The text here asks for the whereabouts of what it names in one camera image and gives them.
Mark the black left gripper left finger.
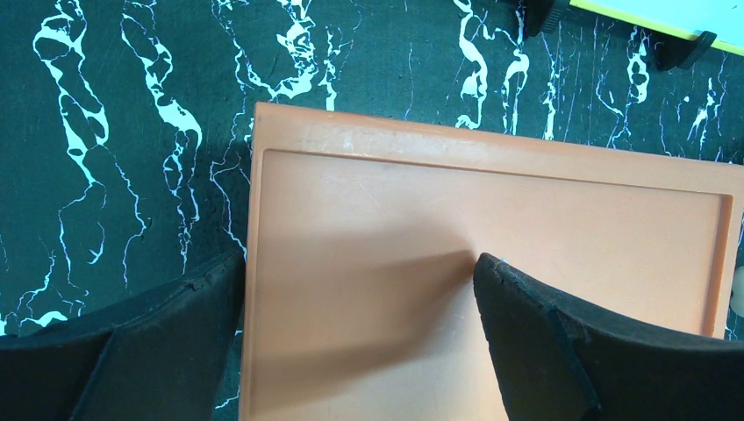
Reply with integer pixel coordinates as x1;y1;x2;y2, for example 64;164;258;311
1;251;245;420

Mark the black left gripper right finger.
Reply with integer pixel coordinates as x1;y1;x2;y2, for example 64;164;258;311
473;253;743;420

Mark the large round beige puff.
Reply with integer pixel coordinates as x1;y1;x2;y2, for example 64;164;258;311
729;266;744;318

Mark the yellow-framed whiteboard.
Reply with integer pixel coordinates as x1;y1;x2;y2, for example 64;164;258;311
523;0;744;72

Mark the orange drawer organizer box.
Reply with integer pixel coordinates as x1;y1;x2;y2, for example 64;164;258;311
239;103;743;420

